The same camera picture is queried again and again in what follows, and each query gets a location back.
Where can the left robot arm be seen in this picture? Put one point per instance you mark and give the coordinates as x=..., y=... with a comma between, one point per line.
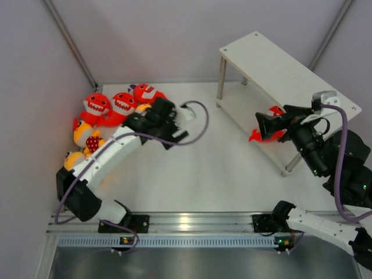
x=76, y=187

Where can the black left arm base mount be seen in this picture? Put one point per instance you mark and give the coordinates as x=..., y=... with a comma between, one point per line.
x=139, y=223

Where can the yellow plush polka-dot front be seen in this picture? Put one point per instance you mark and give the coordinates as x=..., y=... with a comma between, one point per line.
x=72, y=159

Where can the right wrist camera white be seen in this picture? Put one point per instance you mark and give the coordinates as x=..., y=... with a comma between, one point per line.
x=328, y=97

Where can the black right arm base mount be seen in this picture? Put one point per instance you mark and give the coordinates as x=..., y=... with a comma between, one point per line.
x=268, y=225

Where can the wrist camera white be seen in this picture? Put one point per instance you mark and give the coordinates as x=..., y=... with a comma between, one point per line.
x=184, y=115
x=328, y=97

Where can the yellow plush polka-dot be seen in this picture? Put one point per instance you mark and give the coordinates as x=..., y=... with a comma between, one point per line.
x=143, y=108
x=86, y=137
x=72, y=159

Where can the white slotted cable duct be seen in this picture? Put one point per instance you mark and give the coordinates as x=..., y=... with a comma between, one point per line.
x=173, y=242

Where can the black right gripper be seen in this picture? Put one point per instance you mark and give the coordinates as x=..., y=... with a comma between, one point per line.
x=269, y=124

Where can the yellow plush polka-dot left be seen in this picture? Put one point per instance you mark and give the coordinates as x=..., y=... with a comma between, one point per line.
x=86, y=137

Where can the yellow plush polka-dot middle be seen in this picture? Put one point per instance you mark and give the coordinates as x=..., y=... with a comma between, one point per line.
x=143, y=108

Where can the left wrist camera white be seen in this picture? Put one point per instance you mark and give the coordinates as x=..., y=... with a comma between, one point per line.
x=184, y=115

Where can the red shark plush back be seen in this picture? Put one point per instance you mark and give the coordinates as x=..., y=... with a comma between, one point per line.
x=145, y=93

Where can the red shark plush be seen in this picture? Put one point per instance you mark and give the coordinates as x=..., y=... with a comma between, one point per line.
x=145, y=93
x=123, y=104
x=266, y=132
x=96, y=105

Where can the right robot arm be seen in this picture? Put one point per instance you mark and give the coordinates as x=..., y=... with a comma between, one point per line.
x=340, y=159

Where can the white two-tier shelf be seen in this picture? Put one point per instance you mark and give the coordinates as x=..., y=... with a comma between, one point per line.
x=256, y=74

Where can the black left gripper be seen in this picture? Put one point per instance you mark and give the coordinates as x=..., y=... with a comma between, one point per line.
x=168, y=137

